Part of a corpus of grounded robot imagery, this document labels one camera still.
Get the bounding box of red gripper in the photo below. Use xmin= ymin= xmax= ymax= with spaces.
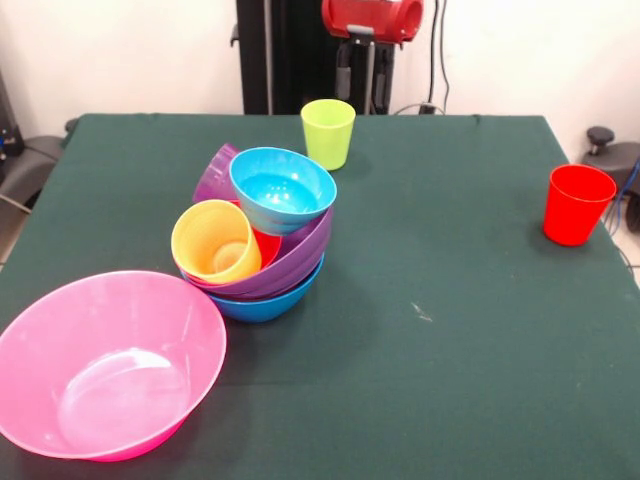
xmin=321 ymin=0 xmax=425 ymax=115

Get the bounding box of small light blue bowl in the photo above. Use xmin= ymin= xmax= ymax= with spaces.
xmin=228 ymin=146 xmax=338 ymax=237

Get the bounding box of purple cup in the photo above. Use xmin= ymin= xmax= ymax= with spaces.
xmin=191 ymin=142 xmax=242 ymax=205

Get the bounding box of large purple bowl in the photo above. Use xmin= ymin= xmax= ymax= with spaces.
xmin=180 ymin=199 xmax=335 ymax=301

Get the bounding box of small crimson bowl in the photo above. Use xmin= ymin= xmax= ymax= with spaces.
xmin=187 ymin=199 xmax=284 ymax=289

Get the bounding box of yellow cup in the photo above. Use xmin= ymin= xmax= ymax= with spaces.
xmin=170 ymin=199 xmax=263 ymax=285

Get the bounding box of large blue bowl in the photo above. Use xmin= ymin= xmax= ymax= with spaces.
xmin=207 ymin=252 xmax=326 ymax=324

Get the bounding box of large pink bowl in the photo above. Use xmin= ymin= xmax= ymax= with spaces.
xmin=0 ymin=270 xmax=228 ymax=463

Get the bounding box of green cup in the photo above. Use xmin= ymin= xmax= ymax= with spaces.
xmin=300 ymin=98 xmax=357 ymax=172

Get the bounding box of black knob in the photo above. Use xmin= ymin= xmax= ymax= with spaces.
xmin=586 ymin=126 xmax=615 ymax=155

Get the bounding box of red cup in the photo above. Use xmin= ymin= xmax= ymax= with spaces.
xmin=543 ymin=164 xmax=618 ymax=247

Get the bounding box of dark green table cloth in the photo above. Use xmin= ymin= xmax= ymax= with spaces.
xmin=0 ymin=112 xmax=640 ymax=480

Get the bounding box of black equipment box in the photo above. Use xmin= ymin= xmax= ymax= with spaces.
xmin=0 ymin=69 xmax=24 ymax=161

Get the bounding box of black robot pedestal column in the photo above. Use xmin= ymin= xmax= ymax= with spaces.
xmin=230 ymin=0 xmax=404 ymax=116

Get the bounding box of black wall cable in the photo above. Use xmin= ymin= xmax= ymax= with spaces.
xmin=428 ymin=0 xmax=451 ymax=114

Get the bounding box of black pedestal leg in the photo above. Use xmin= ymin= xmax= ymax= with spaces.
xmin=0 ymin=135 xmax=66 ymax=214
xmin=581 ymin=142 xmax=640 ymax=211

